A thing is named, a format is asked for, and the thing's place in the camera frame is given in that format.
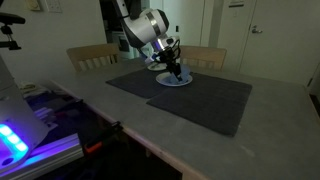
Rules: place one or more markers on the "white room door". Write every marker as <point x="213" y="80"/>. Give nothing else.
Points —
<point x="283" y="40"/>

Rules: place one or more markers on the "aluminium extrusion rail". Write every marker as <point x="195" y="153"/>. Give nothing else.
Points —
<point x="56" y="150"/>

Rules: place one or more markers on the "large white plate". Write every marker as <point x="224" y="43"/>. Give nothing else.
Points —
<point x="163" y="80"/>

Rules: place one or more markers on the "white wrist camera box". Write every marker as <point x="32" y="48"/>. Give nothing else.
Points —
<point x="152" y="58"/>

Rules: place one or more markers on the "small white plate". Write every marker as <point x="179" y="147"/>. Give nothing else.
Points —
<point x="157" y="68"/>

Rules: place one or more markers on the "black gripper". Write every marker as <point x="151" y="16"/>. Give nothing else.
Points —
<point x="168" y="56"/>

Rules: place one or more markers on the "dark fabric placemat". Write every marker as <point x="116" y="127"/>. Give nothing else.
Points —
<point x="136" y="83"/>
<point x="206" y="103"/>

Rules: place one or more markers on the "wooden slat-back chair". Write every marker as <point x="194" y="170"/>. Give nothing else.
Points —
<point x="90" y="51"/>
<point x="206" y="53"/>

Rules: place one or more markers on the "white wall switch plate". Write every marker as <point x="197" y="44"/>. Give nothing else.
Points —
<point x="53" y="5"/>

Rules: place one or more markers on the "beige wall thermostat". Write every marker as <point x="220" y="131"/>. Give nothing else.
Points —
<point x="33" y="4"/>

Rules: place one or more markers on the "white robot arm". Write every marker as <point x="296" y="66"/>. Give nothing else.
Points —
<point x="143" y="26"/>

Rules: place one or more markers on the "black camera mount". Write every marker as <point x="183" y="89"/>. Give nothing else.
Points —
<point x="10" y="19"/>

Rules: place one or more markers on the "grey box with blue light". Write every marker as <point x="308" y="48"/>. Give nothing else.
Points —
<point x="20" y="113"/>

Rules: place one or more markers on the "white hallway door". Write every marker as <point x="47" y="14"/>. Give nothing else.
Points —
<point x="191" y="23"/>

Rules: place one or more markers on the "blue microfibre towel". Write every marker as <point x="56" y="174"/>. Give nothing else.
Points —
<point x="185" y="71"/>

